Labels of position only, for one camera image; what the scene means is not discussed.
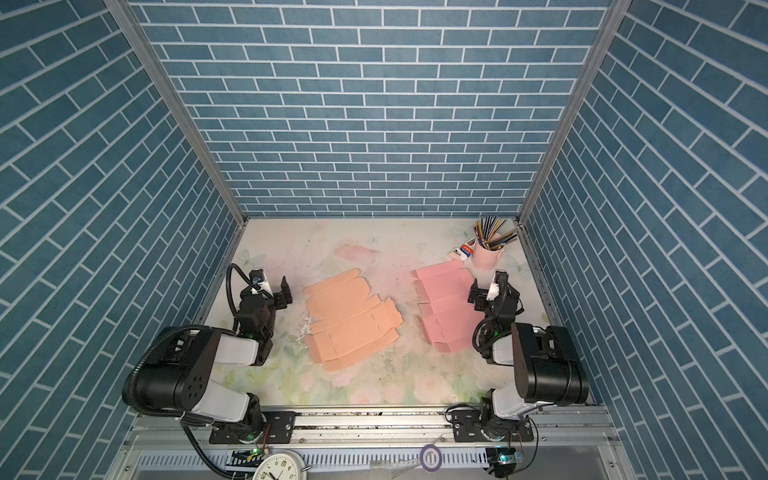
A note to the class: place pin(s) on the purple tape roll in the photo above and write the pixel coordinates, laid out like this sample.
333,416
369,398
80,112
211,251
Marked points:
430,458

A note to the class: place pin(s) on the green lit circuit board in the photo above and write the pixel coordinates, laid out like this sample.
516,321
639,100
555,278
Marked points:
502,462

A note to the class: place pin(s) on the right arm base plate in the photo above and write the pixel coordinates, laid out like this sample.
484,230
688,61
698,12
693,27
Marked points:
470,426

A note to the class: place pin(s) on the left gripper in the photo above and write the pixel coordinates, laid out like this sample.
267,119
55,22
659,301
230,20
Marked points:
274,297

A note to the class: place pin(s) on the pink pencil cup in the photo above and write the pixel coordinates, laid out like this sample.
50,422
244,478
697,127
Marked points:
484,258

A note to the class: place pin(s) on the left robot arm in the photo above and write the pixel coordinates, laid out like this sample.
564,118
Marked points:
173,377

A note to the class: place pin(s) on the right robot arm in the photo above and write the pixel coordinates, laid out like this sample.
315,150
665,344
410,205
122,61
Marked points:
547,370

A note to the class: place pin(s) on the pink paper box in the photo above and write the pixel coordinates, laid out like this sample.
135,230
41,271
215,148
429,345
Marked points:
446,317

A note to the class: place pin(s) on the aluminium rail frame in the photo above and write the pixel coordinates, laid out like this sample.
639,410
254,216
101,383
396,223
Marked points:
345,438

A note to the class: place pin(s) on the orange paper box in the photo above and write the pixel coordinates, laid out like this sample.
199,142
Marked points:
349,322

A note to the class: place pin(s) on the white analog clock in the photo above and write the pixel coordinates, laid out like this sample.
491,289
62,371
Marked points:
283,465

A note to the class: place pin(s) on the coloured pencils bundle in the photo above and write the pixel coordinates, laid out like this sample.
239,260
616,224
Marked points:
488,233

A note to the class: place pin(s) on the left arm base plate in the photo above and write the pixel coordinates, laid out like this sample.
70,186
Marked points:
270,427

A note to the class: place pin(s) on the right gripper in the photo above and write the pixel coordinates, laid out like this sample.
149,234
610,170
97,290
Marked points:
483,294

